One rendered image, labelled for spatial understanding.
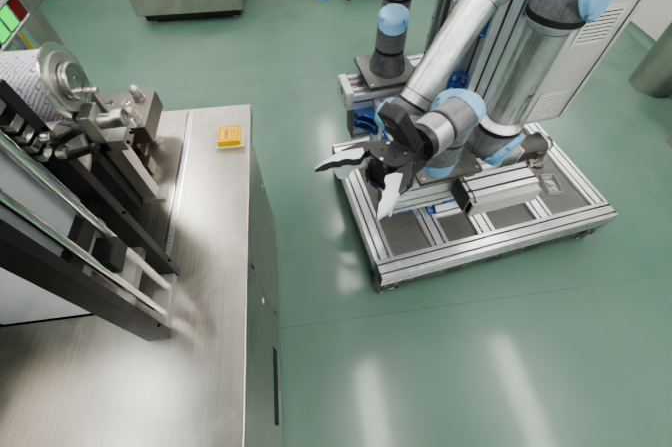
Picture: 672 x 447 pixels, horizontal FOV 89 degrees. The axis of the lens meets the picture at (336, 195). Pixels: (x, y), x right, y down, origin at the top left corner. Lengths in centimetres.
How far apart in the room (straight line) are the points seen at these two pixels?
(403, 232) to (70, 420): 134
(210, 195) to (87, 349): 44
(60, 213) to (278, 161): 173
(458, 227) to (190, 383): 136
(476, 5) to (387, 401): 146
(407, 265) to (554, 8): 114
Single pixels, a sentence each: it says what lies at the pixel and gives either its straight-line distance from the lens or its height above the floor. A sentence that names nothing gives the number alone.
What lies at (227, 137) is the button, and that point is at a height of 92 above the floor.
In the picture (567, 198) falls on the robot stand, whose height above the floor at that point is 21.
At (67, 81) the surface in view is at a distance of 86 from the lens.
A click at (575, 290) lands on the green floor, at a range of 215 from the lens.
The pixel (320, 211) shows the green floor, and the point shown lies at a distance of 199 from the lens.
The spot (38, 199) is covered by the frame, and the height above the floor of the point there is 130.
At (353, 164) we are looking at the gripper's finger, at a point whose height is 122.
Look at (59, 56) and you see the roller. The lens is 90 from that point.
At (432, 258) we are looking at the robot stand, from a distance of 166.
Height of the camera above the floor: 168
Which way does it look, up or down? 55 degrees down
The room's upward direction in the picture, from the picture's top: straight up
